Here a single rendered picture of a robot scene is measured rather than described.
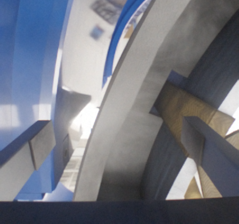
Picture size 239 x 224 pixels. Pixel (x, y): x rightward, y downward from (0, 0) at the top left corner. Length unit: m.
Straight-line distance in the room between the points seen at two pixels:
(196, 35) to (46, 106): 0.36
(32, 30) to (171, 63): 0.30
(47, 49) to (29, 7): 0.06
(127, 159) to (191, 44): 0.34
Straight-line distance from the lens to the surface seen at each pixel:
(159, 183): 0.41
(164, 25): 0.26
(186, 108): 0.37
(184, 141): 0.17
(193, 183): 1.05
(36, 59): 0.31
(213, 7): 0.48
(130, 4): 2.23
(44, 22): 0.30
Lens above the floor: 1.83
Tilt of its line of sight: 17 degrees up
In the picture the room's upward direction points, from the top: 178 degrees clockwise
